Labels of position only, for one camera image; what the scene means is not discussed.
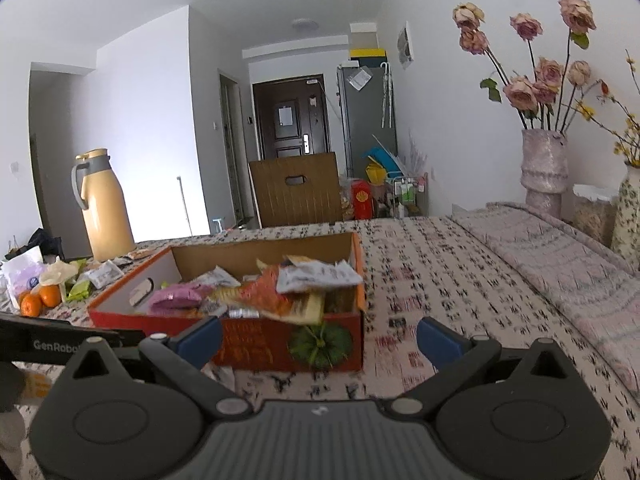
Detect beige carton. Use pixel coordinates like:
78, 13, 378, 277
350, 22, 377, 50

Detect large orange-red snack packet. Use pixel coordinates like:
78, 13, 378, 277
240, 265, 326, 325

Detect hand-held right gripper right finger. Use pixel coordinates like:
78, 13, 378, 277
387, 317, 583, 418

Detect grey quilted cloth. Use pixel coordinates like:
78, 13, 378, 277
452, 201, 640, 406

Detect clear plastic bundle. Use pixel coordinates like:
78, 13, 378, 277
400, 130, 429, 178

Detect calligraphy print tablecloth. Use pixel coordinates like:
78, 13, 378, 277
0, 215, 640, 480

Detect white sachet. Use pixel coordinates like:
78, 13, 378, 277
82, 262, 123, 290

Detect puffy pink snack packet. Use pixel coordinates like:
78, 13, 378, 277
148, 282, 216, 317

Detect grey refrigerator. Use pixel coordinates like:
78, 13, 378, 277
336, 62, 398, 178

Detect wire rack cart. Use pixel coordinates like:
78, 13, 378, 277
387, 174, 429, 218

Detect black bag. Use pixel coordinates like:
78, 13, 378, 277
7, 228, 64, 261

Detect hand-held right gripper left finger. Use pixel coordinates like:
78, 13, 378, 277
52, 316, 253, 421

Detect white folded umbrella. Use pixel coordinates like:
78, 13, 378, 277
380, 62, 394, 128

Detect white grey snack packet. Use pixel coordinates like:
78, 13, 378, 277
192, 266, 241, 289
276, 260, 364, 295

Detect small green packet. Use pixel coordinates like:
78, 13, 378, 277
67, 280, 94, 303

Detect cream crumpled wrapper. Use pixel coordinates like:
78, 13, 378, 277
39, 260, 79, 286

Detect white mop pole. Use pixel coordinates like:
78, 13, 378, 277
176, 176, 194, 236

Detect pink ribbed vase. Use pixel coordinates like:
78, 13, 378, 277
520, 128, 569, 218

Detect yellow thermos jug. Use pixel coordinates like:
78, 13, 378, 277
71, 148, 137, 262

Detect red printed cardboard box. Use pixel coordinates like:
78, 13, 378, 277
87, 232, 367, 372

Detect bunch of dried pink roses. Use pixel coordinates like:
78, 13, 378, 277
452, 0, 608, 131

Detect yellow flower branches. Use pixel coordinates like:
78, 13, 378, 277
575, 50, 640, 168

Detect wooden chair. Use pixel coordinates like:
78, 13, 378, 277
248, 152, 343, 228

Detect silver white snack packet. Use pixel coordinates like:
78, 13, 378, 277
202, 366, 236, 392

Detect white plastic bag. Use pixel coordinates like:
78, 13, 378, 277
2, 246, 46, 306

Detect glass jar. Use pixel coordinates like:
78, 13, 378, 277
571, 183, 619, 248

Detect red gift box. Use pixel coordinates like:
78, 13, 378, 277
350, 178, 376, 220

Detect blue plastic item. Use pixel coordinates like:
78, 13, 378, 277
362, 147, 398, 171

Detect dark brown door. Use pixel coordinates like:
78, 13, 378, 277
252, 76, 328, 161

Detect floral patterned vase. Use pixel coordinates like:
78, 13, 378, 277
611, 162, 640, 273

